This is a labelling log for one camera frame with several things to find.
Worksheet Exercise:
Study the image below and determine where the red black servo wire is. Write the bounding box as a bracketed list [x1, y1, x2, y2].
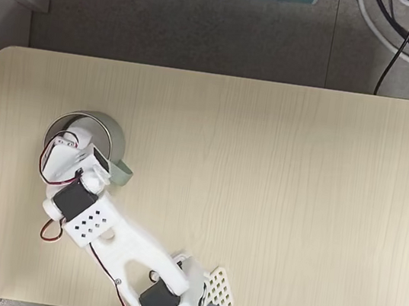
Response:
[17, 128, 177, 306]

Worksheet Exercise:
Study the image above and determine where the pale green steel-lined cup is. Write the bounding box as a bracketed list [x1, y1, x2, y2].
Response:
[37, 103, 144, 189]

